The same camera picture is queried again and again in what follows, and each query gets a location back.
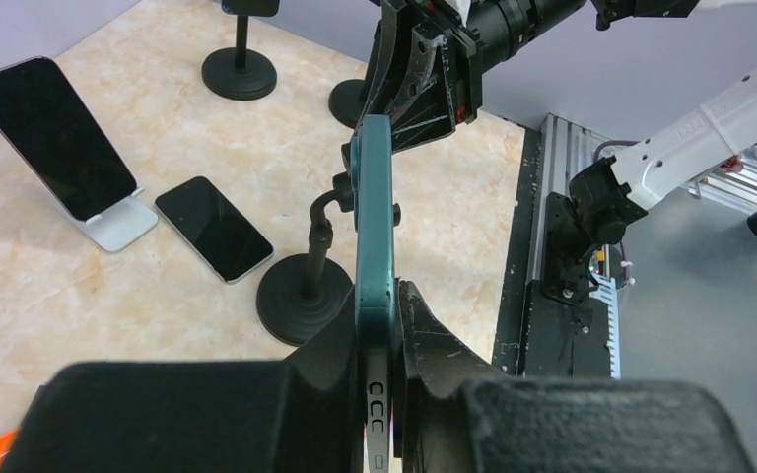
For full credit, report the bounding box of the silver metal phone stand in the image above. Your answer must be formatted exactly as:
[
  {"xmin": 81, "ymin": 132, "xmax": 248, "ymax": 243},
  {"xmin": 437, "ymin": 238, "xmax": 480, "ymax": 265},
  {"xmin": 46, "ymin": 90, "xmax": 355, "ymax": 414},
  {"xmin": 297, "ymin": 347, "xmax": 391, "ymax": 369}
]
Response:
[{"xmin": 48, "ymin": 187, "xmax": 159, "ymax": 253}]

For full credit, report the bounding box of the black smartphone white edge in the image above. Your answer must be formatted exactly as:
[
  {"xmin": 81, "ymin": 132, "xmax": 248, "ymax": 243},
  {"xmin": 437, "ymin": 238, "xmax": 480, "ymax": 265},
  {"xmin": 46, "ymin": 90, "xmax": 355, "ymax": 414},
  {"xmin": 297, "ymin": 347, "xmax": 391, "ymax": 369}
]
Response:
[{"xmin": 155, "ymin": 175, "xmax": 274, "ymax": 284}]

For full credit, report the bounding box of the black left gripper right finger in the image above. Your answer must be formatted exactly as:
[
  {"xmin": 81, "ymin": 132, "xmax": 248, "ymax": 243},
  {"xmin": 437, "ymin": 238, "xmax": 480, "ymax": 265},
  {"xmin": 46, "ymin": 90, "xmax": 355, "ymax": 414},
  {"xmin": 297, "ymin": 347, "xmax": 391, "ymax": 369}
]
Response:
[{"xmin": 394, "ymin": 280, "xmax": 754, "ymax": 472}]

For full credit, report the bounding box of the black clamp stand back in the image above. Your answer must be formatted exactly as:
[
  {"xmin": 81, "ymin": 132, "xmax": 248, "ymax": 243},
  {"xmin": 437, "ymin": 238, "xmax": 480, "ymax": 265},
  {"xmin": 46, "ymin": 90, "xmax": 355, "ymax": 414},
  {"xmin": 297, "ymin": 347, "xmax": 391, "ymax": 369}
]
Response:
[{"xmin": 201, "ymin": 0, "xmax": 280, "ymax": 101}]

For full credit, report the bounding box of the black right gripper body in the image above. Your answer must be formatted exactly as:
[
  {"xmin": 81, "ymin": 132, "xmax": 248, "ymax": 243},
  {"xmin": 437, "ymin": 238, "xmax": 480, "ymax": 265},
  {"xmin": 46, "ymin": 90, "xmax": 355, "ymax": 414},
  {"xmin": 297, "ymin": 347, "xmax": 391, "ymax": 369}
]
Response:
[{"xmin": 411, "ymin": 1, "xmax": 483, "ymax": 124}]

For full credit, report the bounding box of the purple smartphone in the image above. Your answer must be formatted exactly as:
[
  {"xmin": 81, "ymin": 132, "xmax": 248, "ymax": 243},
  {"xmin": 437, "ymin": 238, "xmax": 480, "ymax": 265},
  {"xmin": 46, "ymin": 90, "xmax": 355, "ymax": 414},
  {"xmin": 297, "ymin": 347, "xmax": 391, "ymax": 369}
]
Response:
[{"xmin": 0, "ymin": 56, "xmax": 137, "ymax": 222}]

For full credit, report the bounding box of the dark green-edged smartphone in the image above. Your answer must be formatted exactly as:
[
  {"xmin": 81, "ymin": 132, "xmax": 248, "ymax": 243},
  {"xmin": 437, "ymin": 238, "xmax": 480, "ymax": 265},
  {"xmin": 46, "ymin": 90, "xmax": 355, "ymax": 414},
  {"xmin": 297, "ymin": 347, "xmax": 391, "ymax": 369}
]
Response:
[{"xmin": 351, "ymin": 114, "xmax": 397, "ymax": 472}]

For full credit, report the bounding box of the black clamp stand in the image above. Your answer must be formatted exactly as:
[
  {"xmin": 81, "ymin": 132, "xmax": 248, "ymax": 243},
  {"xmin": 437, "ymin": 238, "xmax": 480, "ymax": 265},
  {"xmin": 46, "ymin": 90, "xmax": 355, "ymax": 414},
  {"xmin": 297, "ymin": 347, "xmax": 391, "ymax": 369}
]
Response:
[
  {"xmin": 256, "ymin": 169, "xmax": 399, "ymax": 346},
  {"xmin": 327, "ymin": 79, "xmax": 370, "ymax": 129},
  {"xmin": 201, "ymin": 0, "xmax": 280, "ymax": 101}
]

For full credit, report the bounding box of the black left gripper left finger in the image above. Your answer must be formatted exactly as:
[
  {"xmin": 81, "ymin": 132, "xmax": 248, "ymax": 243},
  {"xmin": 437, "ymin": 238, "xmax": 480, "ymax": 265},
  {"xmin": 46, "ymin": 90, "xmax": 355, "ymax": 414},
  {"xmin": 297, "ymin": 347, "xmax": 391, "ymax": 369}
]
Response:
[{"xmin": 1, "ymin": 300, "xmax": 361, "ymax": 472}]

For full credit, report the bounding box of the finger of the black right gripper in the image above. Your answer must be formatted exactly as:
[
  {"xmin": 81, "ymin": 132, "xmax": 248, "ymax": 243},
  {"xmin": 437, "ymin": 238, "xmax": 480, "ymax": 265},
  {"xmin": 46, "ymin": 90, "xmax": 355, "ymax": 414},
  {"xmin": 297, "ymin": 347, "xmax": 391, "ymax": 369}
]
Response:
[
  {"xmin": 387, "ymin": 29, "xmax": 457, "ymax": 153},
  {"xmin": 358, "ymin": 1, "xmax": 400, "ymax": 124}
]

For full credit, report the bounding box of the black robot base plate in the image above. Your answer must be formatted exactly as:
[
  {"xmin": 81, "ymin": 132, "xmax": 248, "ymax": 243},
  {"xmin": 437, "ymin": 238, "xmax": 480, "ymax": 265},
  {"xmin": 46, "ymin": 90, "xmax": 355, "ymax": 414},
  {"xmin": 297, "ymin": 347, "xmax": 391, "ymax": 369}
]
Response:
[{"xmin": 491, "ymin": 117, "xmax": 621, "ymax": 379}]

